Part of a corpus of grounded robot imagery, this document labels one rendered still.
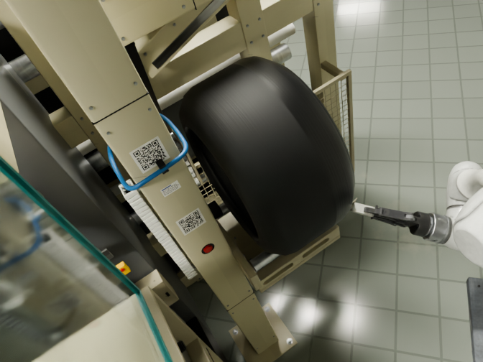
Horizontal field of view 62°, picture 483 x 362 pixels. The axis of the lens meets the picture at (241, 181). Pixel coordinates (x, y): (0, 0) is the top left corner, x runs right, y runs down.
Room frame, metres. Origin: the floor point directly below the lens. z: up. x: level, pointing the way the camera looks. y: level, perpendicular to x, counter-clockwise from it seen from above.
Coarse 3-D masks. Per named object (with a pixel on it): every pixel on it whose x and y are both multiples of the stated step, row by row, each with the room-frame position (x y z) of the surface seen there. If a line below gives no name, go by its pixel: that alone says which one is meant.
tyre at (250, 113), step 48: (192, 96) 0.92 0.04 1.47; (240, 96) 0.82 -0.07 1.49; (288, 96) 0.78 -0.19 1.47; (192, 144) 1.03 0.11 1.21; (240, 144) 0.70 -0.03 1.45; (288, 144) 0.68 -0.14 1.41; (336, 144) 0.67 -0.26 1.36; (240, 192) 0.65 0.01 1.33; (288, 192) 0.60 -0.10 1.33; (336, 192) 0.60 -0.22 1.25; (288, 240) 0.56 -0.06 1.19
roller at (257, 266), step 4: (264, 252) 0.71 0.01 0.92; (256, 256) 0.70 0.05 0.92; (260, 256) 0.70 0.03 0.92; (264, 256) 0.69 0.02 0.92; (268, 256) 0.69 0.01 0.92; (272, 256) 0.68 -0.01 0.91; (276, 256) 0.68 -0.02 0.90; (252, 260) 0.69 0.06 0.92; (256, 260) 0.69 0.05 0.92; (260, 260) 0.68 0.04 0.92; (264, 260) 0.68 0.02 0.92; (268, 260) 0.68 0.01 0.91; (272, 260) 0.68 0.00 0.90; (252, 264) 0.68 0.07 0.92; (256, 264) 0.67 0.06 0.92; (260, 264) 0.67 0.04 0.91; (264, 264) 0.67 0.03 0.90; (256, 268) 0.67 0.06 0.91; (260, 268) 0.67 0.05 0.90
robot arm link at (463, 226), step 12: (480, 192) 0.34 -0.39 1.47; (468, 204) 0.33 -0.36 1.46; (480, 204) 0.31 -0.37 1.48; (456, 216) 0.33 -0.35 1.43; (468, 216) 0.31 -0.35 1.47; (480, 216) 0.29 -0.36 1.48; (456, 228) 0.30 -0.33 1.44; (468, 228) 0.29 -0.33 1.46; (480, 228) 0.28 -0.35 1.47; (456, 240) 0.30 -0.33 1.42; (468, 240) 0.28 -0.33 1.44; (480, 240) 0.26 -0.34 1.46; (468, 252) 0.27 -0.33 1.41; (480, 252) 0.25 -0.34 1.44; (480, 264) 0.24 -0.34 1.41
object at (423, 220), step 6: (414, 216) 0.58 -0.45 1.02; (420, 216) 0.58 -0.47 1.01; (426, 216) 0.57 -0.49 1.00; (408, 222) 0.57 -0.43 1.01; (414, 222) 0.56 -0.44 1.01; (420, 222) 0.56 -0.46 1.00; (426, 222) 0.56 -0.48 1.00; (414, 228) 0.56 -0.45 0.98; (420, 228) 0.55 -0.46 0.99; (426, 228) 0.54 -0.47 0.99; (414, 234) 0.55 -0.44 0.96; (420, 234) 0.54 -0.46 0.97
